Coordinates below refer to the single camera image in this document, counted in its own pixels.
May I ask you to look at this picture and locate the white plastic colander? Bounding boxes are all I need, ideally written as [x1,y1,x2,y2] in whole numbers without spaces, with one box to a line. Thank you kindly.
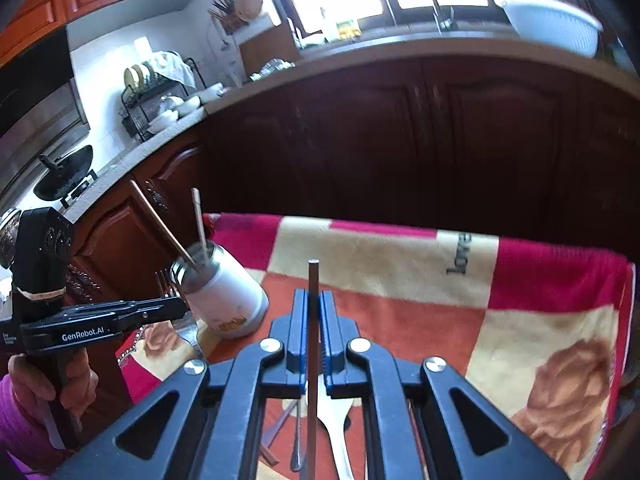
[492,0,605,59]

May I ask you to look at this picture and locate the speckled stone countertop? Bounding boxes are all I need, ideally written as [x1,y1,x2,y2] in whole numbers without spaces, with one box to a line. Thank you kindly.
[59,25,640,225]

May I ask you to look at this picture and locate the person's left hand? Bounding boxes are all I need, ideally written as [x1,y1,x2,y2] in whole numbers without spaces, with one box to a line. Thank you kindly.
[9,349,99,456]

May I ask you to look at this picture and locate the wooden cutting board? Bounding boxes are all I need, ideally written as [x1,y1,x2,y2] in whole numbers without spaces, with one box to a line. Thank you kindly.
[238,22,302,77]

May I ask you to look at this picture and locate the white utensil jar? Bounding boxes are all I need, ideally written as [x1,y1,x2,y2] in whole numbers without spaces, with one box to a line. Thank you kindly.
[170,240,269,340]

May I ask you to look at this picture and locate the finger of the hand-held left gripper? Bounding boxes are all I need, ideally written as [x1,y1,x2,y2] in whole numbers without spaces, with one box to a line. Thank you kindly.
[119,296,187,334]

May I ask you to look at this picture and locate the dark wooden base cabinets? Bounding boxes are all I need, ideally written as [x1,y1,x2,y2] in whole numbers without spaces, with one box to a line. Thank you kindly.
[64,52,640,411]

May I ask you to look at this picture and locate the steel range hood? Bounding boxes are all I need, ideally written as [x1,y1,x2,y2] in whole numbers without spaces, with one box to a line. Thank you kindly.
[0,27,92,198]

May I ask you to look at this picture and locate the clear bottle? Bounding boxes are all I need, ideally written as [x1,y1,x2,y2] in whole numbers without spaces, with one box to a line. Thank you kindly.
[319,6,342,44]

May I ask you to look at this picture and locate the white cloth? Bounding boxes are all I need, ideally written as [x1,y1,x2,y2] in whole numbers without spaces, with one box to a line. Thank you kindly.
[149,51,199,92]

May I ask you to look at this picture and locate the black wok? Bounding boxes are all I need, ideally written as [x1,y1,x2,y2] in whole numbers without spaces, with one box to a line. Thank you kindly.
[32,145,97,202]

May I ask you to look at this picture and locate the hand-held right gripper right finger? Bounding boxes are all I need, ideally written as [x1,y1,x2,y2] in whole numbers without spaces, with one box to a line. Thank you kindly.
[320,290,573,480]

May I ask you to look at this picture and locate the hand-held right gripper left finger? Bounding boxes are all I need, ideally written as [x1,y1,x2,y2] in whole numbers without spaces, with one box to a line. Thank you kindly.
[50,288,309,480]

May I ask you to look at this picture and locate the metal spoon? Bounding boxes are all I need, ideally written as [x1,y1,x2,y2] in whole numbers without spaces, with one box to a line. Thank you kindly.
[291,399,307,472]

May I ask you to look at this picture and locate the black wire dish rack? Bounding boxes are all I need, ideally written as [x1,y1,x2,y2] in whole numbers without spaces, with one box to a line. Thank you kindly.
[119,56,209,144]

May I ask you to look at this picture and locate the grey metal chopstick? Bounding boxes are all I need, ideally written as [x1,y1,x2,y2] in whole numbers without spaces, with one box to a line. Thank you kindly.
[306,258,321,480]

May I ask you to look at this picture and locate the round woven lid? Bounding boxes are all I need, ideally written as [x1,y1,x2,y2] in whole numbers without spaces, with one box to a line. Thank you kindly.
[235,0,265,24]

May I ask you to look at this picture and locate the wall chopstick holder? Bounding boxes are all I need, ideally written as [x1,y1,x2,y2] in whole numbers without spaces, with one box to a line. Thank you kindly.
[207,0,251,37]

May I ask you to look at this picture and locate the red floral printed blanket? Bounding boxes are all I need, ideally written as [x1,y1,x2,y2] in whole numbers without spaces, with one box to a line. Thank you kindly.
[116,212,637,480]

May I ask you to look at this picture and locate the cream plate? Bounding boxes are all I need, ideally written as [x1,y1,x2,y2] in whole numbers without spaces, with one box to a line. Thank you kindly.
[123,62,154,92]

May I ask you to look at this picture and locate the light wooden chopstick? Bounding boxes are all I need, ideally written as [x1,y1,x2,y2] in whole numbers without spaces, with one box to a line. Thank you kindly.
[191,188,208,263]

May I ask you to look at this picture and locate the white plastic spoon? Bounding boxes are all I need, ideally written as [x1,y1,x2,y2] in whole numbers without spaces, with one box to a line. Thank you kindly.
[318,375,357,480]

